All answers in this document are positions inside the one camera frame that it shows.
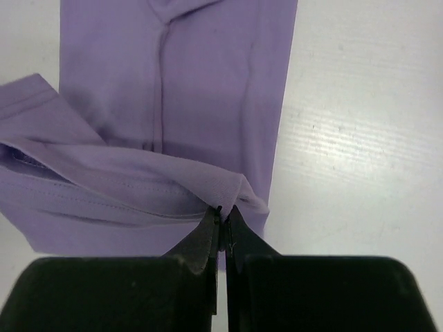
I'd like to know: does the lavender t shirt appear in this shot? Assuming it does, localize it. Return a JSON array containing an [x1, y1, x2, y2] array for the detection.
[[1, 1, 297, 257]]

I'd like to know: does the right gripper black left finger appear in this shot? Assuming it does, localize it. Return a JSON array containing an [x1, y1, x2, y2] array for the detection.
[[1, 208, 221, 331]]

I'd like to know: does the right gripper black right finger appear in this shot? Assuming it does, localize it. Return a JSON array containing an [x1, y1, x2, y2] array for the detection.
[[224, 208, 437, 331]]

